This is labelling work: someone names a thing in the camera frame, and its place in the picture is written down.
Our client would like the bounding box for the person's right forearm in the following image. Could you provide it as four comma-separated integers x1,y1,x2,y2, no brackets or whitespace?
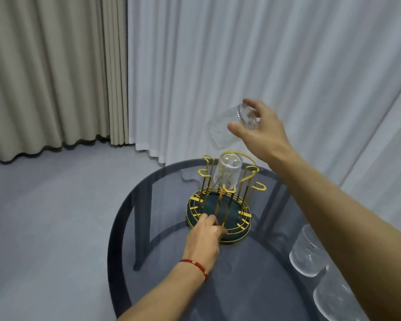
275,151,401,321

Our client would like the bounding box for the gold cup rack green tray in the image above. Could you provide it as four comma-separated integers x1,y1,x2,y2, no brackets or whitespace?
186,150,267,245

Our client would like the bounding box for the person's left forearm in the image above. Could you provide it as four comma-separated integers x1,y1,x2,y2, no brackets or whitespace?
118,261,208,321

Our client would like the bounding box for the red string bracelet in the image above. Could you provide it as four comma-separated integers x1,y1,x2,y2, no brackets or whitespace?
179,259,209,282

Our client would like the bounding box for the person's left hand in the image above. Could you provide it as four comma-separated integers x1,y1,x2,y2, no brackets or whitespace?
182,213,228,274

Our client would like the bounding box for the black table base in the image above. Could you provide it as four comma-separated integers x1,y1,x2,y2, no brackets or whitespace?
133,179,298,272

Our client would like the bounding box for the beige curtain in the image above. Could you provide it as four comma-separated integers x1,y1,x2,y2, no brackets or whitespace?
0,0,129,166

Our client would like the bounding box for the person's right hand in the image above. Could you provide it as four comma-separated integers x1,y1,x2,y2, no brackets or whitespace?
227,98,295,163

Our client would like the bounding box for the clear ribbed drinking glass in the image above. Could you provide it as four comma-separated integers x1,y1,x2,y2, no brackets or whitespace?
289,224,330,278
213,152,244,193
313,264,370,321
206,103,260,151

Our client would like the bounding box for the white sheer curtain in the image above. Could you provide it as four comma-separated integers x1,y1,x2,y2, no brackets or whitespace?
127,0,401,238

